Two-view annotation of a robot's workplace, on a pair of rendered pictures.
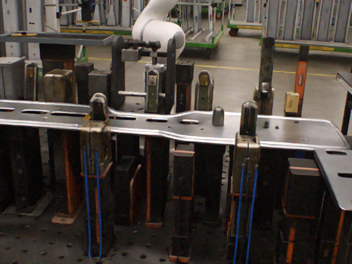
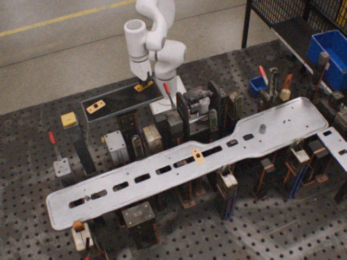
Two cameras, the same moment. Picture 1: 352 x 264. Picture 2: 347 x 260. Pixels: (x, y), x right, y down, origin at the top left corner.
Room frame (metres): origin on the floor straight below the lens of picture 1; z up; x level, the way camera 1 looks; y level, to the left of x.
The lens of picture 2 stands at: (0.35, 0.72, 2.44)
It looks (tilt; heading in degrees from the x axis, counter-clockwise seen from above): 53 degrees down; 336
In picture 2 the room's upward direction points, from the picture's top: 5 degrees counter-clockwise
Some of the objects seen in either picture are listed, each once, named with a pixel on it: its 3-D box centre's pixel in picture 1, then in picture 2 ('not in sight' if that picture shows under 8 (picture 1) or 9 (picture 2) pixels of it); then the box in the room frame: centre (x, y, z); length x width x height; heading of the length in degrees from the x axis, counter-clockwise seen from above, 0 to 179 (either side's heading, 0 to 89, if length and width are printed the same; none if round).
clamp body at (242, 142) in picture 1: (240, 207); (291, 173); (0.88, -0.15, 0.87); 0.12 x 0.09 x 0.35; 174
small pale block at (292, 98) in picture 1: (285, 152); (279, 114); (1.20, -0.32, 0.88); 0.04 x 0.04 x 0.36; 84
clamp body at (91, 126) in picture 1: (98, 188); (225, 195); (0.95, 0.20, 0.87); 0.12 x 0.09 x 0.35; 174
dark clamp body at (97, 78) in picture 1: (103, 129); (175, 140); (1.33, 0.25, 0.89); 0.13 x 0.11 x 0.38; 174
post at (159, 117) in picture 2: (86, 122); (162, 141); (1.35, 0.31, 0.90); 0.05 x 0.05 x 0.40; 84
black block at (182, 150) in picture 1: (183, 205); (263, 180); (0.93, -0.01, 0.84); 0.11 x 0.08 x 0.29; 174
